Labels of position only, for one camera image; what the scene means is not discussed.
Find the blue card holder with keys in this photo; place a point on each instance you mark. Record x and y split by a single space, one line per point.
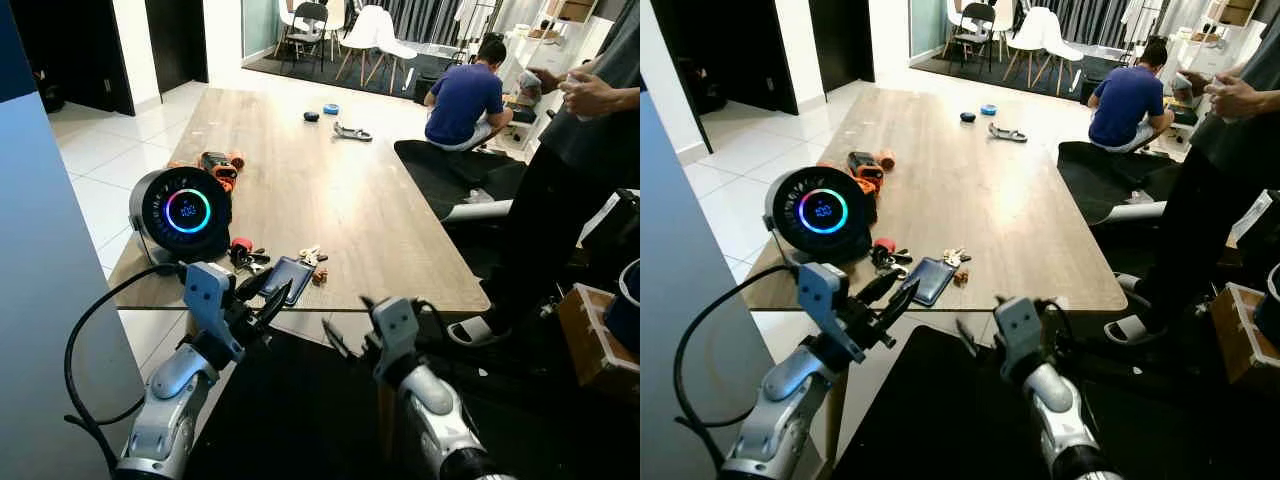
285 280
928 282

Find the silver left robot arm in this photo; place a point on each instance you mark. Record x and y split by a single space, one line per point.
170 410
790 410

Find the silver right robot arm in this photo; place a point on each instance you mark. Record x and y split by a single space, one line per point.
430 405
1055 405

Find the key bunch with red fob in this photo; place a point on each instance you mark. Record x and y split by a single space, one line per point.
884 245
241 245

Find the black floor mat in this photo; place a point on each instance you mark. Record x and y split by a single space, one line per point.
930 430
290 430

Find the wooden table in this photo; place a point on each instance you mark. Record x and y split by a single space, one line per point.
980 200
330 200

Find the orange and black power tool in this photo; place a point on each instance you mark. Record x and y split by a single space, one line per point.
862 165
215 165

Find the grey metal tool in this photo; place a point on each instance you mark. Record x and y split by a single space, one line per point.
350 133
1005 133

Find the dark area rug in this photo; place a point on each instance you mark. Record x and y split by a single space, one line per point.
960 75
300 75

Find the standing person in dark clothes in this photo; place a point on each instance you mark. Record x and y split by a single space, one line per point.
560 200
1210 200

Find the wooden box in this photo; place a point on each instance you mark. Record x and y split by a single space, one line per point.
590 340
1240 340

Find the seated person in blue shirt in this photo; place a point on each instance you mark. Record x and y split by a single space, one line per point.
1125 100
462 100

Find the dark brown door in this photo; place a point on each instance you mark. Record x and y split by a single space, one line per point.
840 40
175 40

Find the black dining chair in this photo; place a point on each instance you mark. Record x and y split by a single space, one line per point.
975 18
310 18

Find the white chair with wooden legs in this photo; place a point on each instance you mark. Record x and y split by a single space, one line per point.
1040 30
372 30

